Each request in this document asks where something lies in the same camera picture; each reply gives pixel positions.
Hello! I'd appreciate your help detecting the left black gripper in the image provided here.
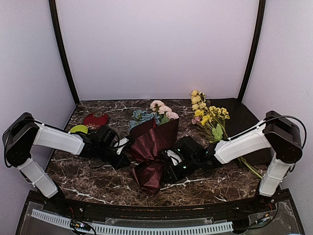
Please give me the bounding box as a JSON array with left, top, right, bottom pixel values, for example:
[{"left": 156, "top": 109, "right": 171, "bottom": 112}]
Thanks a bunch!
[{"left": 97, "top": 144, "right": 131, "bottom": 170}]

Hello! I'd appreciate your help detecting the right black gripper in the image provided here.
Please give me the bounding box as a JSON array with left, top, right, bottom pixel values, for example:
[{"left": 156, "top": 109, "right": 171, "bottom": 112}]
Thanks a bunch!
[{"left": 161, "top": 156, "right": 200, "bottom": 183}]

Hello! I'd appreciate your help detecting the red wrapping paper sheet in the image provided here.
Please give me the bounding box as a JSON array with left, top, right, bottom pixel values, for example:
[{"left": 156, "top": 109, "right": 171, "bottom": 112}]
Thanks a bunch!
[{"left": 130, "top": 118, "right": 179, "bottom": 197}]

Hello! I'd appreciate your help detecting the pink fake rose bunch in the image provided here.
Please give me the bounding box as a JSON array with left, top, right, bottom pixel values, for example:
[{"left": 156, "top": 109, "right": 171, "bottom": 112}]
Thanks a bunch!
[{"left": 150, "top": 100, "right": 179, "bottom": 126}]

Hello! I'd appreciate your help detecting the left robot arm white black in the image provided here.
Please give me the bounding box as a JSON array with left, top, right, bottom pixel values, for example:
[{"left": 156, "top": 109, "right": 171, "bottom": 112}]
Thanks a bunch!
[{"left": 2, "top": 112, "right": 130, "bottom": 213}]

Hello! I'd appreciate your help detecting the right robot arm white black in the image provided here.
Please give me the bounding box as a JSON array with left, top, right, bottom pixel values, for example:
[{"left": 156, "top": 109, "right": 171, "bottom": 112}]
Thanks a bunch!
[{"left": 162, "top": 111, "right": 307, "bottom": 212}]

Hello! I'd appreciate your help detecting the yellow fake flower bunch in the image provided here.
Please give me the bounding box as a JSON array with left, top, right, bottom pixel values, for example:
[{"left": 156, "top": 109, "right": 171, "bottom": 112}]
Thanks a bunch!
[{"left": 190, "top": 89, "right": 264, "bottom": 179}]

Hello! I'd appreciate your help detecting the red embroidered round pouch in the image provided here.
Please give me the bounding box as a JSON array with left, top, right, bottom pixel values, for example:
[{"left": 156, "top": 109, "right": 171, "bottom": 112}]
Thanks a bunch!
[{"left": 83, "top": 112, "right": 109, "bottom": 130}]

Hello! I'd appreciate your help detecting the green plastic bowl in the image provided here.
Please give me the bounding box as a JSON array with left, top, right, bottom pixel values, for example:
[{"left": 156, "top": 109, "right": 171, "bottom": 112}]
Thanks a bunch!
[{"left": 69, "top": 125, "right": 89, "bottom": 134}]

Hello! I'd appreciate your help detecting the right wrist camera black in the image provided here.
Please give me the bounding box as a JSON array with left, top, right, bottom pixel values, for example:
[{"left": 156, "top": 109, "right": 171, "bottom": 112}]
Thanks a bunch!
[{"left": 161, "top": 136, "right": 206, "bottom": 166}]

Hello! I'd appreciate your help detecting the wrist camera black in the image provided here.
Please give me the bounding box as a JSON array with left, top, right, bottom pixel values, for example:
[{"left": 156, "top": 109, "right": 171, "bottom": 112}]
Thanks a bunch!
[
  {"left": 94, "top": 125, "right": 131, "bottom": 155},
  {"left": 161, "top": 136, "right": 206, "bottom": 166}
]

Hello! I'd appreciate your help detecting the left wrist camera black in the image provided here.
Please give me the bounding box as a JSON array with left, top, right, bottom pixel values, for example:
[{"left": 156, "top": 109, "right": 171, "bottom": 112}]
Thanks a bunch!
[{"left": 94, "top": 125, "right": 131, "bottom": 155}]

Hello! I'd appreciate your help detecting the black front table rail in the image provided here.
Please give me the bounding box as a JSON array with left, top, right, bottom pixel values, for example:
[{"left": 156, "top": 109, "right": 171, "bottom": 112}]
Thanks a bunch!
[{"left": 26, "top": 190, "right": 291, "bottom": 223}]

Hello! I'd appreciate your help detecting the white cable duct strip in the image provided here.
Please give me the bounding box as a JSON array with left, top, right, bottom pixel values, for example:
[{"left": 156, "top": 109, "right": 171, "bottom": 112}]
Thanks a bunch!
[{"left": 31, "top": 209, "right": 233, "bottom": 235}]

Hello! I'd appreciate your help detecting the left black frame post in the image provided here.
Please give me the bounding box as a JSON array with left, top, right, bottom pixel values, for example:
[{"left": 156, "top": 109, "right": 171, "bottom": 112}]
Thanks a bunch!
[{"left": 48, "top": 0, "right": 80, "bottom": 105}]

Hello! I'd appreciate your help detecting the black frame post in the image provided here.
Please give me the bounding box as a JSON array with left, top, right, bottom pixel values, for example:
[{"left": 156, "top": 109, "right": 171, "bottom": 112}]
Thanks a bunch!
[
  {"left": 237, "top": 0, "right": 266, "bottom": 102},
  {"left": 48, "top": 0, "right": 80, "bottom": 105}
]

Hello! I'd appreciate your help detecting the right black frame post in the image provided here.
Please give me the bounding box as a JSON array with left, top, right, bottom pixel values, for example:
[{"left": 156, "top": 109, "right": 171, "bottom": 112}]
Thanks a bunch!
[{"left": 237, "top": 0, "right": 266, "bottom": 102}]

